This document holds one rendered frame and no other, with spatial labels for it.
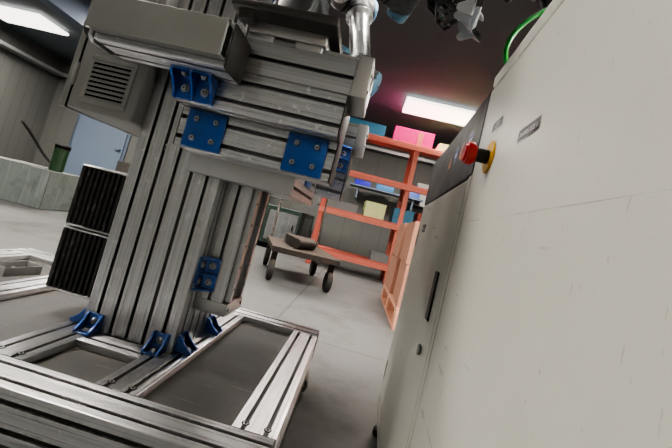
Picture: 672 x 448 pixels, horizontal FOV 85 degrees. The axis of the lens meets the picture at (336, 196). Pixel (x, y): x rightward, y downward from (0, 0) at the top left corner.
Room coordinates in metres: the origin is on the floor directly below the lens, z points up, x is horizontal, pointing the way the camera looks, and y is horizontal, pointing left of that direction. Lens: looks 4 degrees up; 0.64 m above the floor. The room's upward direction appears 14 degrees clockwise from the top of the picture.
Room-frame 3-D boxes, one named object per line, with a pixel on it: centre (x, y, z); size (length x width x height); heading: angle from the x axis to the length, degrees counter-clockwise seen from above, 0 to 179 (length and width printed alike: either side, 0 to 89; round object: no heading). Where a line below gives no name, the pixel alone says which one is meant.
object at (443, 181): (1.00, -0.30, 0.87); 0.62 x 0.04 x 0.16; 172
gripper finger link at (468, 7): (0.88, -0.20, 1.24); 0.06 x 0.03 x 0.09; 82
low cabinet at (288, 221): (6.80, 1.25, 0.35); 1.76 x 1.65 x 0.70; 85
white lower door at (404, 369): (1.00, -0.28, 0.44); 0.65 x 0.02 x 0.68; 172
